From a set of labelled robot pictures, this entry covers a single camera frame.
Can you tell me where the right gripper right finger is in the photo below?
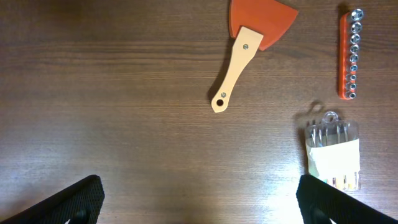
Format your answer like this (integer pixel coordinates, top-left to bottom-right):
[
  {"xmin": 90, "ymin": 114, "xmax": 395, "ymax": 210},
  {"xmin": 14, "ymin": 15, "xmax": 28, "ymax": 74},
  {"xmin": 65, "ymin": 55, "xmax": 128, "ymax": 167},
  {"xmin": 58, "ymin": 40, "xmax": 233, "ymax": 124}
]
[{"xmin": 296, "ymin": 174, "xmax": 397, "ymax": 224}]

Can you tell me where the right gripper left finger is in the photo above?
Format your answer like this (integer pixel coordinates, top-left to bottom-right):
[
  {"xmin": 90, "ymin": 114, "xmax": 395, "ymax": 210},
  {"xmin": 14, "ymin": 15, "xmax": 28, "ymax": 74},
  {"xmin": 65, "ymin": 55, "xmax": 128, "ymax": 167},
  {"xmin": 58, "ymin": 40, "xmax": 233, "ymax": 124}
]
[{"xmin": 2, "ymin": 175, "xmax": 105, "ymax": 224}]

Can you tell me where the screwdriver set clear case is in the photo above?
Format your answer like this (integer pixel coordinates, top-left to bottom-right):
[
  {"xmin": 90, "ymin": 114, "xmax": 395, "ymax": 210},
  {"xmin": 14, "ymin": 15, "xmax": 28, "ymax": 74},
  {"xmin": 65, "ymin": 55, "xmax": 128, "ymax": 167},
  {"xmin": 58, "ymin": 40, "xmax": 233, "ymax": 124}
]
[{"xmin": 305, "ymin": 111, "xmax": 361, "ymax": 191}]

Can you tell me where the orange socket bit rail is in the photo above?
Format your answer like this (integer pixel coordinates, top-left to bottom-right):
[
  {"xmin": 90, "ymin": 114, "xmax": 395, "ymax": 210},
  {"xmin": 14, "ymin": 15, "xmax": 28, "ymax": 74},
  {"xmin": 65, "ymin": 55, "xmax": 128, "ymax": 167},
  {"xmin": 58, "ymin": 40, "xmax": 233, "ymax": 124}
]
[{"xmin": 338, "ymin": 8, "xmax": 364, "ymax": 100}]

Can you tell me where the orange scraper wooden handle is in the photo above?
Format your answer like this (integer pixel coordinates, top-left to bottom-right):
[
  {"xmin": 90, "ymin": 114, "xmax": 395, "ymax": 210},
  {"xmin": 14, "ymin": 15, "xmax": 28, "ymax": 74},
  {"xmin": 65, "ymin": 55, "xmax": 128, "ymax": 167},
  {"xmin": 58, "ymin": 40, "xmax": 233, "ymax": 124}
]
[{"xmin": 211, "ymin": 0, "xmax": 299, "ymax": 113}]

